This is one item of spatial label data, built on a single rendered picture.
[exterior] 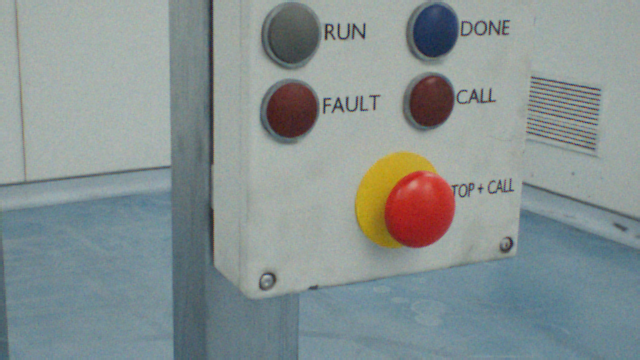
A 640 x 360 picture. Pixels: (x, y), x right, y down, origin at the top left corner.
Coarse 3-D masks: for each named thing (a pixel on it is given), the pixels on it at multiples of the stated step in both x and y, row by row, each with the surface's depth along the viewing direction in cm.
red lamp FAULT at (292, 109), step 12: (288, 84) 44; (300, 84) 45; (276, 96) 44; (288, 96) 44; (300, 96) 44; (312, 96) 45; (276, 108) 44; (288, 108) 44; (300, 108) 45; (312, 108) 45; (276, 120) 44; (288, 120) 44; (300, 120) 45; (312, 120) 45; (276, 132) 45; (288, 132) 45; (300, 132) 45
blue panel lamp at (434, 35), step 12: (420, 12) 47; (432, 12) 47; (444, 12) 47; (420, 24) 47; (432, 24) 47; (444, 24) 47; (456, 24) 48; (420, 36) 47; (432, 36) 47; (444, 36) 47; (456, 36) 48; (420, 48) 47; (432, 48) 47; (444, 48) 48
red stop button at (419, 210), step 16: (416, 176) 47; (432, 176) 47; (400, 192) 46; (416, 192) 46; (432, 192) 47; (448, 192) 47; (400, 208) 46; (416, 208) 46; (432, 208) 47; (448, 208) 47; (400, 224) 46; (416, 224) 47; (432, 224) 47; (448, 224) 48; (400, 240) 47; (416, 240) 47; (432, 240) 48
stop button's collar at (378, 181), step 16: (384, 160) 48; (400, 160) 49; (416, 160) 49; (368, 176) 48; (384, 176) 48; (400, 176) 49; (368, 192) 48; (384, 192) 49; (480, 192) 52; (496, 192) 52; (368, 208) 48; (384, 208) 49; (368, 224) 49; (384, 224) 49; (384, 240) 49
